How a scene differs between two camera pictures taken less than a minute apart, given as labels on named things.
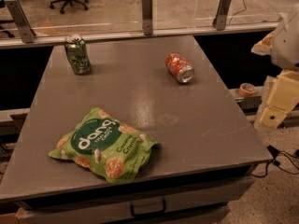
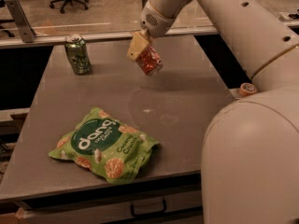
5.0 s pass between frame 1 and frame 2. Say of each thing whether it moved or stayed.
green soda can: stayed
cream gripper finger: moved
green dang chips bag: stayed
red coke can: moved
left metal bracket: stayed
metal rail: stayed
